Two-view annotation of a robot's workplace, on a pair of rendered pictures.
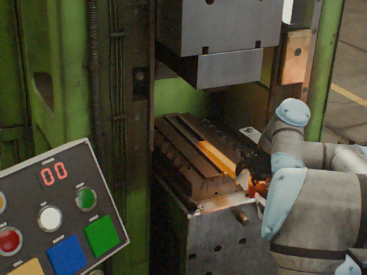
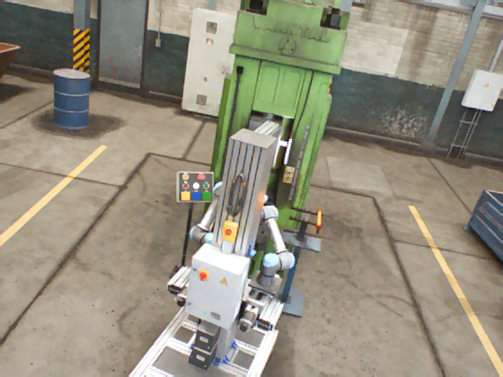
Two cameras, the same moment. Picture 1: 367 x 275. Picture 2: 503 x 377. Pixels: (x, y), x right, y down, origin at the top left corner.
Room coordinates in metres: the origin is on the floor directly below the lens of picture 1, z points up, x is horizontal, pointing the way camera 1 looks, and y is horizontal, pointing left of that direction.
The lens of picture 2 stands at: (-2.03, -2.07, 2.98)
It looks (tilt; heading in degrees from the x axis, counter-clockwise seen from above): 25 degrees down; 32
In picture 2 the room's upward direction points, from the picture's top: 11 degrees clockwise
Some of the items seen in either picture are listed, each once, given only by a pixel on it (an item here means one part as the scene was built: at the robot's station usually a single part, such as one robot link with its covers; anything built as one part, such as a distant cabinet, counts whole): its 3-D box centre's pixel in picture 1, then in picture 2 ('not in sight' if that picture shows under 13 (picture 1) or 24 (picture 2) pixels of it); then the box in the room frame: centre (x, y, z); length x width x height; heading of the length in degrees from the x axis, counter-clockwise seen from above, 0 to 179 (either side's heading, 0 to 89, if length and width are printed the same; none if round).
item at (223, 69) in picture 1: (194, 45); not in sight; (1.56, 0.08, 1.32); 0.42 x 0.20 x 0.10; 31
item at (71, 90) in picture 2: not in sight; (71, 99); (2.65, 4.67, 0.44); 0.59 x 0.59 x 0.88
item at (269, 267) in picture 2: not in sight; (270, 263); (0.64, -0.77, 0.98); 0.13 x 0.12 x 0.14; 156
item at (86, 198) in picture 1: (86, 198); not in sight; (1.06, 0.29, 1.09); 0.05 x 0.03 x 0.04; 121
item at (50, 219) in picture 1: (50, 218); not in sight; (0.98, 0.34, 1.09); 0.05 x 0.03 x 0.04; 121
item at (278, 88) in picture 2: not in sight; (278, 84); (1.71, 0.12, 2.06); 0.44 x 0.41 x 0.47; 31
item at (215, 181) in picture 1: (189, 151); not in sight; (1.56, 0.08, 0.96); 0.42 x 0.20 x 0.09; 31
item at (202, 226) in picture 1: (199, 213); (252, 215); (1.60, 0.04, 0.69); 0.56 x 0.38 x 0.45; 31
